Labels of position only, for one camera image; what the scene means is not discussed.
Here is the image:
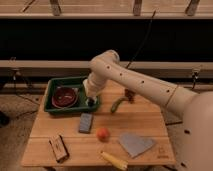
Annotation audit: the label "dark red bowl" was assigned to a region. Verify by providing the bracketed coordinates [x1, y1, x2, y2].
[51, 87, 78, 108]

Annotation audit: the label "black hanging cable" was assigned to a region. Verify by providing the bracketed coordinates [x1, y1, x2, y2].
[123, 9, 157, 69]

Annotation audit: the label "orange tomato toy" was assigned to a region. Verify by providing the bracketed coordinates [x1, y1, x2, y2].
[96, 128, 110, 142]

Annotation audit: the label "brown wooden box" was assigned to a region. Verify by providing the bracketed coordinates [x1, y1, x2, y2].
[49, 135, 69, 163]

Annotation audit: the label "green plastic tray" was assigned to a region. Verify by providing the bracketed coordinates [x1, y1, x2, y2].
[44, 76, 100, 115]

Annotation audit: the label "white dish brush black bristles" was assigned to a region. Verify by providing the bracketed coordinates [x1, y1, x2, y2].
[86, 97, 97, 107]

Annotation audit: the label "grey cloth square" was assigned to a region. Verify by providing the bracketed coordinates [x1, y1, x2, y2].
[118, 133, 155, 158]

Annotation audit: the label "dark red grape bunch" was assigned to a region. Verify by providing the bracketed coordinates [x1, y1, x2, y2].
[125, 89, 136, 103]

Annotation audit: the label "grey blue sponge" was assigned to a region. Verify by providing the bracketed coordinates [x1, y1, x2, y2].
[78, 113, 93, 133]

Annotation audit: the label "green pepper toy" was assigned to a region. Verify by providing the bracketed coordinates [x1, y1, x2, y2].
[110, 97, 128, 113]

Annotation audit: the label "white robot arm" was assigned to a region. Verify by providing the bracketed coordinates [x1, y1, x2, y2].
[83, 50, 213, 171]

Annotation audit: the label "black floor cable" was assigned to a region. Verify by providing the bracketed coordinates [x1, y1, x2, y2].
[11, 71, 42, 119]

